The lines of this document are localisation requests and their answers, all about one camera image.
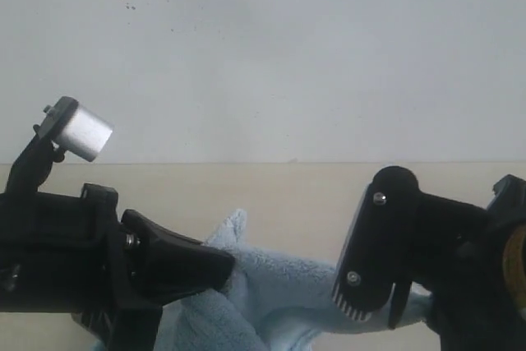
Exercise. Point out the light blue fluffy towel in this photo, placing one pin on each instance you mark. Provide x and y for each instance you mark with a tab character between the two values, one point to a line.
271	301

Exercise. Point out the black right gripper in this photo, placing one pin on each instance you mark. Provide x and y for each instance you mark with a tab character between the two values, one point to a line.
472	260

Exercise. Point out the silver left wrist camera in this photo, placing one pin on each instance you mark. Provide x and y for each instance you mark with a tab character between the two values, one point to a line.
74	128

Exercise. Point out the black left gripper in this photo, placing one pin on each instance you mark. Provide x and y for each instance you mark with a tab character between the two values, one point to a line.
66	254

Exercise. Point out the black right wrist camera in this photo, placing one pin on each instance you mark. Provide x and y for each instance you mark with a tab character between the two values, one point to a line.
371	271

